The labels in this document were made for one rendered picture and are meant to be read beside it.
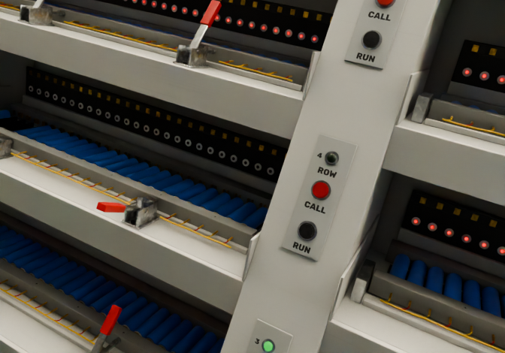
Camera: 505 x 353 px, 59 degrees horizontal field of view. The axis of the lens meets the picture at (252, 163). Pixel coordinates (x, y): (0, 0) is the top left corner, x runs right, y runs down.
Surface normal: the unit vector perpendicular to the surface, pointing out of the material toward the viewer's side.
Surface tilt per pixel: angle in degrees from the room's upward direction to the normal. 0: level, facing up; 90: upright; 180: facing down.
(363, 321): 18
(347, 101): 90
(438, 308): 108
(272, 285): 90
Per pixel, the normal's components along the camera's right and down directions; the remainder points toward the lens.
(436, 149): -0.43, 0.22
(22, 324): 0.19, -0.93
